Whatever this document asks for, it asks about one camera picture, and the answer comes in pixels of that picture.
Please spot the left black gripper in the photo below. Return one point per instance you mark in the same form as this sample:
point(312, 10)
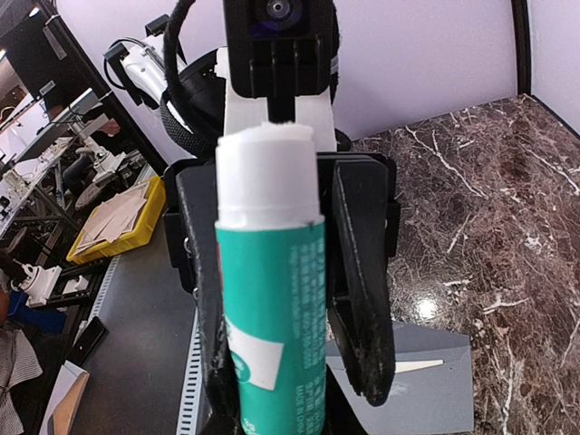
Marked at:
point(357, 192)

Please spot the white green glue stick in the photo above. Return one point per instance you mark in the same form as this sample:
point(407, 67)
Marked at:
point(271, 246)

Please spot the grey blue envelope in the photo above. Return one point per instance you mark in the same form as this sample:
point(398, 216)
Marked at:
point(437, 400)

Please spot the beige lined letter paper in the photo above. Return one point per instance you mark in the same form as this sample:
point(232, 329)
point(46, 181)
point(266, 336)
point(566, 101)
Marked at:
point(411, 366)

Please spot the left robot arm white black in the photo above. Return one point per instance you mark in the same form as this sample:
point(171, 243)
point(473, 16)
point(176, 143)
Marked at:
point(196, 102)

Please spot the yellow plastic tray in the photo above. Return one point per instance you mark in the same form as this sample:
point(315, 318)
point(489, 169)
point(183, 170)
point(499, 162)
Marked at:
point(125, 222)

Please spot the black phone on bench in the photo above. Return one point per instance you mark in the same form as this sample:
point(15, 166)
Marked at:
point(87, 342)

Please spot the white cardboard box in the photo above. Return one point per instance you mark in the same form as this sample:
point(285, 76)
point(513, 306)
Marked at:
point(65, 399)

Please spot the seated person striped shirt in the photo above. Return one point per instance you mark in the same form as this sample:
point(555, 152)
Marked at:
point(18, 364)

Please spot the white slotted cable duct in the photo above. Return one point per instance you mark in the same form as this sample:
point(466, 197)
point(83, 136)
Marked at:
point(191, 386)

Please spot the right black frame post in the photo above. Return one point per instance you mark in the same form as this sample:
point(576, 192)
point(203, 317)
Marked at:
point(523, 46)

